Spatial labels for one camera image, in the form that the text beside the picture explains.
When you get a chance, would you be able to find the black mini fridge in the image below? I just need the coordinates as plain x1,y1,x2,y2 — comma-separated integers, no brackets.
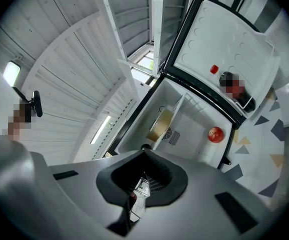
106,0,282,171

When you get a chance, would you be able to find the person's head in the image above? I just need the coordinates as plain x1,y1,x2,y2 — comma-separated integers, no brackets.
6,102,38,142

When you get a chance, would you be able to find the beige plastic tray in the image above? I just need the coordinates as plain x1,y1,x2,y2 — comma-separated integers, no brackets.
146,108,173,143

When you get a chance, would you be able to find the long ceiling light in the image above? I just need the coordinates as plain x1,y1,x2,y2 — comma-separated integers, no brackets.
89,115,112,145

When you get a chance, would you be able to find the red apple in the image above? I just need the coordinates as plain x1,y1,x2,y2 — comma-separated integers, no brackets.
207,126,225,144

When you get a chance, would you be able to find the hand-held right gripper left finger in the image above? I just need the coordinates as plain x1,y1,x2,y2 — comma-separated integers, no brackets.
31,149,145,240

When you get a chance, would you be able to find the white triangle-patterned table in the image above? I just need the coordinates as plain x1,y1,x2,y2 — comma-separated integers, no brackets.
219,86,287,205

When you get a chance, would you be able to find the rectangular ceiling light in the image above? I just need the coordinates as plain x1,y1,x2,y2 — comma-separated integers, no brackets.
2,60,22,87

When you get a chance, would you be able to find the black head-worn camera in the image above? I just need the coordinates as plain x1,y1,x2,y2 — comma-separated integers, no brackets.
11,85,44,125

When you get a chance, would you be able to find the cola bottle red cap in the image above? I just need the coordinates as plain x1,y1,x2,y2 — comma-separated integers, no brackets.
209,64,257,111

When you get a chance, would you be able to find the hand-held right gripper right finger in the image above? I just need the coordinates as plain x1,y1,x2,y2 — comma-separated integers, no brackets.
134,149,272,240

